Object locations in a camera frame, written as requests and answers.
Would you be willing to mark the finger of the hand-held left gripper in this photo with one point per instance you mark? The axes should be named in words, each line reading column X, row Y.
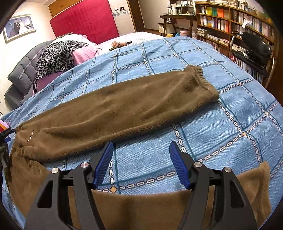
column 4, row 150

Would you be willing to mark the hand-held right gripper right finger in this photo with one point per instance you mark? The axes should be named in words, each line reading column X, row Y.
column 179, row 165

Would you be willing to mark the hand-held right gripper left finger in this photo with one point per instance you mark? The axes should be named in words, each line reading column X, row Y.
column 104, row 163

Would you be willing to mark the brown fleece pants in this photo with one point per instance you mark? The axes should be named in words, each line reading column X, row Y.
column 110, row 110

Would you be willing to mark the blue checked blanket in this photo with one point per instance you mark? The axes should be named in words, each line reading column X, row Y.
column 221, row 132

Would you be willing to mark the purple pillow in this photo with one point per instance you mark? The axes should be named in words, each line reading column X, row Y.
column 46, row 83

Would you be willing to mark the leopard print cloth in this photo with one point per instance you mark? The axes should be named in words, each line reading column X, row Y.
column 55, row 57

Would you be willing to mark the small handheld fan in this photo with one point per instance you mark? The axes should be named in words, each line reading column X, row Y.
column 117, row 45

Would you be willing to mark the framed wedding photo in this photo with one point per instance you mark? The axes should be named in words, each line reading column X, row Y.
column 18, row 27

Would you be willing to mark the pale pink bed sheet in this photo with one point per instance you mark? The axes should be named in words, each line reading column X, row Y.
column 141, row 38

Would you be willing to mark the pink bucket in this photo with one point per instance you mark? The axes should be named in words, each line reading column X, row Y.
column 184, row 33

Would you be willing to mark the black office chair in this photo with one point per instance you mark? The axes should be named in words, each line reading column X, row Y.
column 256, row 44

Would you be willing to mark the wooden side table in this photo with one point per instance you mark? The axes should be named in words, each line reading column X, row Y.
column 176, row 17

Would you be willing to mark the wooden bookshelf with books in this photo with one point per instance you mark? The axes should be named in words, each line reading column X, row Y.
column 221, row 20

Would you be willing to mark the red padded wall panel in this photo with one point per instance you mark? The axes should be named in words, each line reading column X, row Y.
column 88, row 20

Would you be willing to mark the wooden door frame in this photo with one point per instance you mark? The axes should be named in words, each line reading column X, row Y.
column 135, row 15

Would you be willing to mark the wooden wall cabinet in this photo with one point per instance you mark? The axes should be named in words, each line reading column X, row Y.
column 59, row 7

